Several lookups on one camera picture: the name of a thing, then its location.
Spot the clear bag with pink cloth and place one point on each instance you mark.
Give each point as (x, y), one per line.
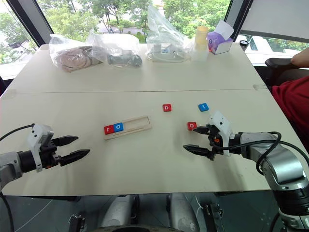
(72, 58)

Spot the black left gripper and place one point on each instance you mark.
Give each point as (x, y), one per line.
(48, 154)

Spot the red letter b tile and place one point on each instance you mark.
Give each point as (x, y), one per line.
(167, 108)

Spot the red letter r tile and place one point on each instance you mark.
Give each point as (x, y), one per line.
(108, 129)

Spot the clear tape piece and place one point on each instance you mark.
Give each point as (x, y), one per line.
(260, 87)

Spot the black metal bracket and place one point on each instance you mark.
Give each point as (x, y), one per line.
(76, 223)
(213, 217)

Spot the white window blind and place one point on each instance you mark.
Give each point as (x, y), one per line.
(275, 17)

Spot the person's red shirt torso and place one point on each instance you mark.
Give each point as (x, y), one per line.
(294, 101)

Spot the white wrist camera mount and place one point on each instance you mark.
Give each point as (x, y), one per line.
(36, 135)
(223, 125)

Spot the red letter o tile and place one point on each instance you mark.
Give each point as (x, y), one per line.
(192, 126)

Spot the blue letter o tile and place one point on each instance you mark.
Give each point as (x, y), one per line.
(118, 127)

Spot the blue letter t tile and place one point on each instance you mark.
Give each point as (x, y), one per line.
(203, 107)

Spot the clear bag with white device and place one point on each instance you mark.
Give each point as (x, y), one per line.
(166, 48)

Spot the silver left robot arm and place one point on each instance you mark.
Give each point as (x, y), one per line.
(10, 164)

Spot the person's bare forearm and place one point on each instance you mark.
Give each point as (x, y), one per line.
(301, 58)

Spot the small black object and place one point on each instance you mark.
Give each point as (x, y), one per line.
(243, 42)

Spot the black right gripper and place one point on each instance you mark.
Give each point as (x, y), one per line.
(214, 145)

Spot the yellow plastic cup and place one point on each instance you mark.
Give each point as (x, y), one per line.
(201, 36)

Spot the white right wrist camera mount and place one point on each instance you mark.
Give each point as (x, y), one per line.
(223, 125)

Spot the black chair armrest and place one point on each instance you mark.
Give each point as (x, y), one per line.
(277, 63)

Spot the wooden letter tray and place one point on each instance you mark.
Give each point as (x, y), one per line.
(137, 124)

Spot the clear bag with grey items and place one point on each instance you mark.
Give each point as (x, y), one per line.
(123, 59)

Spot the grey robot leg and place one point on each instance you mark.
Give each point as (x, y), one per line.
(118, 212)
(181, 212)

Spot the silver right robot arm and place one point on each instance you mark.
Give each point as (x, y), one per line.
(282, 164)

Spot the purple and white carton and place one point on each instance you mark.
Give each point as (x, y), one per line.
(220, 43)

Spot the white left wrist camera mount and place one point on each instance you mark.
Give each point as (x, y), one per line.
(36, 135)

